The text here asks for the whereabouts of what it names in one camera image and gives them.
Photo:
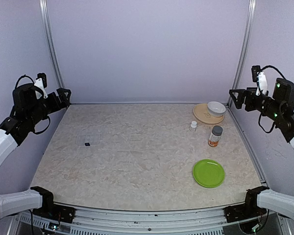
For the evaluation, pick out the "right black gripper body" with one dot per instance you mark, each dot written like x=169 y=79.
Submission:
x=252 y=105

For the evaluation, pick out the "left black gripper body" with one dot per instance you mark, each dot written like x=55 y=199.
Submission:
x=55 y=105

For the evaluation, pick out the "clear plastic pill organizer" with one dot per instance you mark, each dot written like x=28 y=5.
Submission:
x=88 y=140

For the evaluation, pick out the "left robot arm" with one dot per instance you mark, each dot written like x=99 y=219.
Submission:
x=31 y=106

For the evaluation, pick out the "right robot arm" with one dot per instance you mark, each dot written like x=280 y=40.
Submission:
x=280 y=109

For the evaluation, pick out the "white bowl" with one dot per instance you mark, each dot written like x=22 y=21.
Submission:
x=216 y=109

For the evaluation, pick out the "orange pill bottle grey cap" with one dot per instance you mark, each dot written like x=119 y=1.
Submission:
x=215 y=135

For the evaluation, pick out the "round wooden plate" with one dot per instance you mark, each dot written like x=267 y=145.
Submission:
x=201 y=113

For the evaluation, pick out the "small white pill bottle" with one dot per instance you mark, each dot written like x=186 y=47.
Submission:
x=193 y=126

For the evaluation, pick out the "green plate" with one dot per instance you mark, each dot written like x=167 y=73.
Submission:
x=208 y=173

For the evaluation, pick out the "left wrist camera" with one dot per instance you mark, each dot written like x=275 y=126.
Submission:
x=41 y=84

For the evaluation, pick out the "right aluminium frame post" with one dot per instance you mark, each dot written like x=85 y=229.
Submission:
x=245 y=44

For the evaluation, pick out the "aluminium frame post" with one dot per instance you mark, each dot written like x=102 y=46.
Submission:
x=50 y=44
x=245 y=44

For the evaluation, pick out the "left aluminium frame post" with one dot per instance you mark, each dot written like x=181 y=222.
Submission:
x=50 y=44

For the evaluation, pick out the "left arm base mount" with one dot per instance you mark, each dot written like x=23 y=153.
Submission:
x=54 y=211

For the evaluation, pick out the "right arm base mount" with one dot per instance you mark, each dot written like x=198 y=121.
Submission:
x=248 y=209

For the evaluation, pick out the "front aluminium rail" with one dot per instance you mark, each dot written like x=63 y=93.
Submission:
x=208 y=221

